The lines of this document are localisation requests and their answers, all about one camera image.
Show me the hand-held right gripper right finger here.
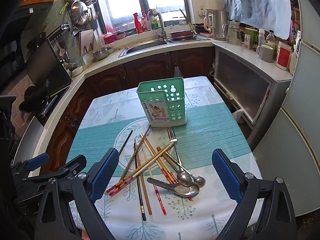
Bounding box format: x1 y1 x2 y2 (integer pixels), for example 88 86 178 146
211 148 299 240

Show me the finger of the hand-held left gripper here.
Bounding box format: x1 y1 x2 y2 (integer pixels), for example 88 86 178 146
22 154 87 193
11 152 50 178

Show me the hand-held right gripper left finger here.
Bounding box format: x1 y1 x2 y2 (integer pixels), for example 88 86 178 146
34 148 120 240

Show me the light chopstick red patterned end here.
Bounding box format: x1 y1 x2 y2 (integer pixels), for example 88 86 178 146
144 133 193 201
108 145 173 197
140 133 167 216
156 147 179 184
104 142 174 195

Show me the black chopstick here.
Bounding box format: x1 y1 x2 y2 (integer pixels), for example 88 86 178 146
118 129 134 155
134 139 147 222

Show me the wide metal soup spoon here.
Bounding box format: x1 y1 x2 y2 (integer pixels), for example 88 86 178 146
147 177 200 197

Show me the dark brown chopstick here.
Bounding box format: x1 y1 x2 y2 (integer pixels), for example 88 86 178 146
120 124 152 183

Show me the brown wooden chopstick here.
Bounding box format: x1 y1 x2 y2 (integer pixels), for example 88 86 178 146
136 140 153 215

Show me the metal fork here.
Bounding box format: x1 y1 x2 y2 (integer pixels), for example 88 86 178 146
167 127 183 175

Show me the green plastic utensil holder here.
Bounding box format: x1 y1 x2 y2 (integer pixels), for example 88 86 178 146
136 77 187 128

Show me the teal white printed tablecloth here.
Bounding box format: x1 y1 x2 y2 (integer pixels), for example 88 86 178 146
65 76 263 240

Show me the gas stove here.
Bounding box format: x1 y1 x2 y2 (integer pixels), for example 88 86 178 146
19 85 72 127

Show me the pale refrigerator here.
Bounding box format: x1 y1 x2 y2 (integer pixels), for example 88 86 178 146
246 0 320 217

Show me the wooden cutting board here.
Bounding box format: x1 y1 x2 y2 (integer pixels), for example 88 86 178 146
79 29 95 57

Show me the black range hood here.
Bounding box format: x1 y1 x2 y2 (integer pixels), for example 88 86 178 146
0 5 33 85

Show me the white mug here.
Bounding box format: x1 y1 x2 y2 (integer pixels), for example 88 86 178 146
256 44 275 63

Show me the red bowl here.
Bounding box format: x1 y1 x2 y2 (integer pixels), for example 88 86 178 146
102 32 127 44

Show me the white canister red label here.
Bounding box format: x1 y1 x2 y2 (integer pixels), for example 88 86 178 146
275 41 293 70

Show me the steel kitchen sink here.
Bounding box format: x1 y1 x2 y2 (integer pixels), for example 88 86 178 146
118 35 212 57

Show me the green box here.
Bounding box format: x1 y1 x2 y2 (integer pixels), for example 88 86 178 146
244 27 259 50

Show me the clear plastic bottle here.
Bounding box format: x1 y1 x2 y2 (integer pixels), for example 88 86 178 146
265 30 278 55

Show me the glass pitcher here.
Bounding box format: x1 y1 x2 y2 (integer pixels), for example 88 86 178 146
222 20 242 46

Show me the red pan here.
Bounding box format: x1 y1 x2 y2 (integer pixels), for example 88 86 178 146
169 30 194 37

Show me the steel electric kettle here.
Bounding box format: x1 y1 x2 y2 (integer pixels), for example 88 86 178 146
204 9 229 41

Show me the red spray bottle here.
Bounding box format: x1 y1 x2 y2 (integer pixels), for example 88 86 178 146
134 12 144 34

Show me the steel faucet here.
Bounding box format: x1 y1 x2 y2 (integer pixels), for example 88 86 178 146
147 8 167 40

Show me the clear plastic sheet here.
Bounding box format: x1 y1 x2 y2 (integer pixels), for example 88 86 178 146
222 0 293 40

